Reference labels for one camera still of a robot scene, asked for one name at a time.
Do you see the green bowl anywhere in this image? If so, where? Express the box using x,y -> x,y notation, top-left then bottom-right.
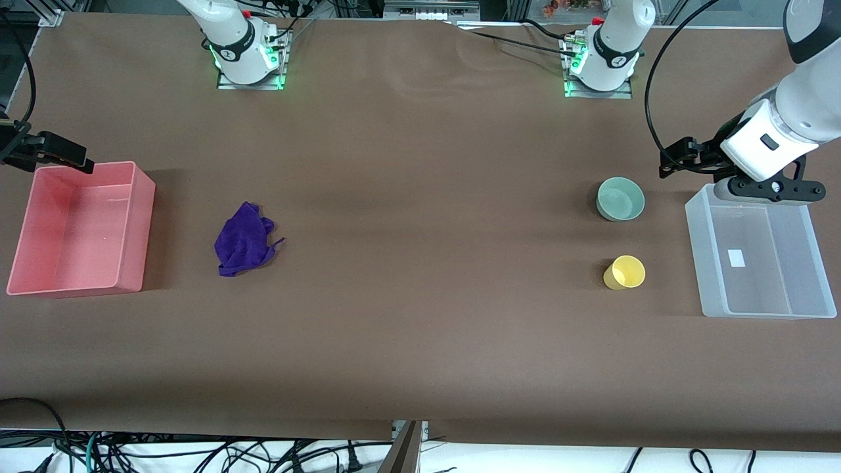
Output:
596,177 -> 646,222

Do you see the yellow cup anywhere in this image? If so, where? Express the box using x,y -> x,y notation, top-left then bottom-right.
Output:
602,255 -> 647,291

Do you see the purple microfibre cloth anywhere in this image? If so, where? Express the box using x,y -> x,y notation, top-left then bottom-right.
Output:
214,201 -> 286,278

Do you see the pink plastic bin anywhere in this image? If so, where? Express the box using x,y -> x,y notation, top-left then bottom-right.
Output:
6,161 -> 157,298

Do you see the clear plastic bin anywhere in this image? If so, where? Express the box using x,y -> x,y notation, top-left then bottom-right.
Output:
685,183 -> 838,320

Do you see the white power strip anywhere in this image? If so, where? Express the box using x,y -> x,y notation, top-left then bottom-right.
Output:
384,0 -> 480,20

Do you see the brown table cover sheet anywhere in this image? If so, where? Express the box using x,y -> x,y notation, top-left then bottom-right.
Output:
0,12 -> 841,454

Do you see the dark grey table beam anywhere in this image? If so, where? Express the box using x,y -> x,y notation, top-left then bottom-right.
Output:
380,420 -> 422,473

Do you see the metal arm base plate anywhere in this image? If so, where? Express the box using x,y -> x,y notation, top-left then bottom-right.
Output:
217,69 -> 288,91
564,82 -> 633,101

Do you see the aluminium frame profile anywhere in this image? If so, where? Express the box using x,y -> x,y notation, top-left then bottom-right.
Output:
36,0 -> 70,27

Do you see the black base power cable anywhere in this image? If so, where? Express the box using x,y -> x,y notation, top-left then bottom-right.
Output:
447,18 -> 582,60

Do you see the black cable bundle at base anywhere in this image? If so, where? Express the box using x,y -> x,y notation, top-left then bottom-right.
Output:
261,0 -> 316,41

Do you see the black looped floor cable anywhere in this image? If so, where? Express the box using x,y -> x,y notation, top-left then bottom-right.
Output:
0,397 -> 70,461

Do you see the white table edge bracket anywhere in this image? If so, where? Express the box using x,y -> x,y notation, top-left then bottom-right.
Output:
392,420 -> 429,442

